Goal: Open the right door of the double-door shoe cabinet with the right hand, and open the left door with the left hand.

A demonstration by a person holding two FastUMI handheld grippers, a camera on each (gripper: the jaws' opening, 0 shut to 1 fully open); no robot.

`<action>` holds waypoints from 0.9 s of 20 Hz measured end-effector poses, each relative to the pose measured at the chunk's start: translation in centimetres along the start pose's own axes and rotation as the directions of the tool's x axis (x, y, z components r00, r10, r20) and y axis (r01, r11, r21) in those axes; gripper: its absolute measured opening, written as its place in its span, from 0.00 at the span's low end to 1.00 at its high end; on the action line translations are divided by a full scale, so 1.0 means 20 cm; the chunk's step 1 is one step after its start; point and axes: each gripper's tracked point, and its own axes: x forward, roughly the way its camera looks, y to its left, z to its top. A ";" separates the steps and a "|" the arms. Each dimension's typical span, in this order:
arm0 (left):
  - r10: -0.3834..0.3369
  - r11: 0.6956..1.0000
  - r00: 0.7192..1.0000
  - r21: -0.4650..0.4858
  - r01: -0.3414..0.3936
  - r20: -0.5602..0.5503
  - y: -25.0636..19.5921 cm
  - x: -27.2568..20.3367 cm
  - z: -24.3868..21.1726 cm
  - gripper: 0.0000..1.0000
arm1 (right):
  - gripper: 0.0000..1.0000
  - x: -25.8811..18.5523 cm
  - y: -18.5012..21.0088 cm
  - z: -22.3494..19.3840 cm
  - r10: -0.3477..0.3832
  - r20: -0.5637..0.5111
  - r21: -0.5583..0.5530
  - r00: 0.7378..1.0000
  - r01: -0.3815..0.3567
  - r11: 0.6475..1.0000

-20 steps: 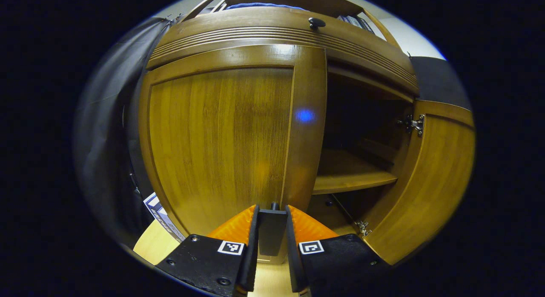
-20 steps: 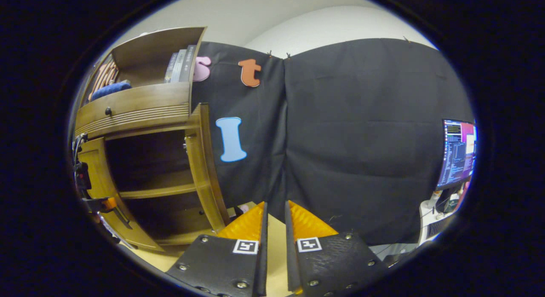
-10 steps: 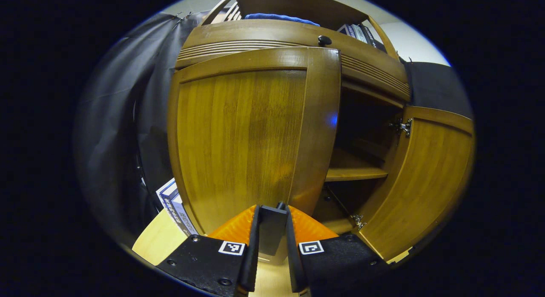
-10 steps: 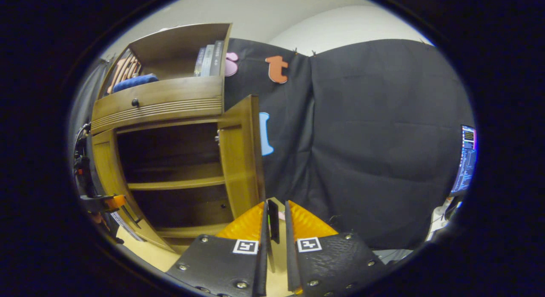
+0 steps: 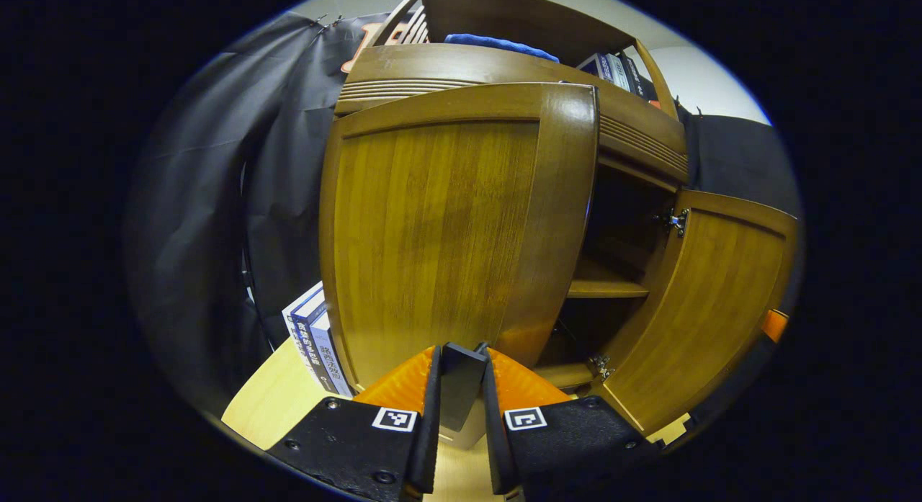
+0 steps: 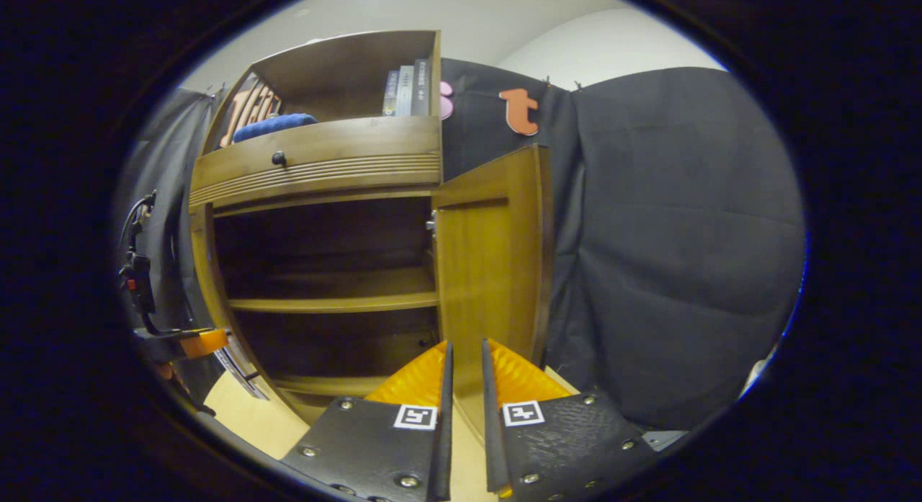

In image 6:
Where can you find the wooden ribbed drawer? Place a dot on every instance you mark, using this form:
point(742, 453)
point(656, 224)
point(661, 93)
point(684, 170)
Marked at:
point(360, 145)

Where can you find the wooden double-door shoe cabinet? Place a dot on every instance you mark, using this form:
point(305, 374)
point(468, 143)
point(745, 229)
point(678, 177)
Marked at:
point(346, 63)

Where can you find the metal door hinge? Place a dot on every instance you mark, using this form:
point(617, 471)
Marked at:
point(432, 225)

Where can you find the blue-grey book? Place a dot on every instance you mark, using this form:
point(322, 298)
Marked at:
point(390, 95)

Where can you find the dark printed board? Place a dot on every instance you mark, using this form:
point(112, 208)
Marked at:
point(241, 372)

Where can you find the blue folded towel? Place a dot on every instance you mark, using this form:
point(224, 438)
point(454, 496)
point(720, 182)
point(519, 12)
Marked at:
point(274, 127)

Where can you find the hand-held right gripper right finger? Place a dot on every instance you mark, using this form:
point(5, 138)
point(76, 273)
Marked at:
point(492, 430)

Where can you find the wooden inner shelf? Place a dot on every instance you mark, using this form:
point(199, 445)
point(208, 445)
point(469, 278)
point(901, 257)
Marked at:
point(338, 300)

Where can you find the black drawer knob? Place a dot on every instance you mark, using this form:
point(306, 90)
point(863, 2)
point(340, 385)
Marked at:
point(279, 158)

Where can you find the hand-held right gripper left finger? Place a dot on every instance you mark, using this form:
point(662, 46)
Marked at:
point(445, 415)

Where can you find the black backdrop cloth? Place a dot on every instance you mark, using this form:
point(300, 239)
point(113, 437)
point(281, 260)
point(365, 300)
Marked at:
point(684, 235)

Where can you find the light grey book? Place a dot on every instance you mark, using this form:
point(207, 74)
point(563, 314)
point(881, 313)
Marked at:
point(405, 91)

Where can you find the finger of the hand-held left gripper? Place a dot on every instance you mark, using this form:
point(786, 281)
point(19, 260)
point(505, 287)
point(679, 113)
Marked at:
point(205, 342)
point(164, 371)

